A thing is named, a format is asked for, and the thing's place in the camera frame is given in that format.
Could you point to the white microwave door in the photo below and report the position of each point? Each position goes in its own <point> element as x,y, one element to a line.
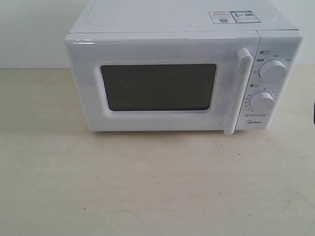
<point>162,81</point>

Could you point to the white Midea microwave oven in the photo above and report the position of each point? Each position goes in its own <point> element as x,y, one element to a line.
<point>279,38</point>

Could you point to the white lower timer knob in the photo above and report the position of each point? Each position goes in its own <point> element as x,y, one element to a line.
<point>262,101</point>

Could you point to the white upper power knob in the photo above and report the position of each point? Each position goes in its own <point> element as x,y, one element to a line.
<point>273,70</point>

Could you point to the blue white label sticker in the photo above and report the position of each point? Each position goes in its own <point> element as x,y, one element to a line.
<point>233,17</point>

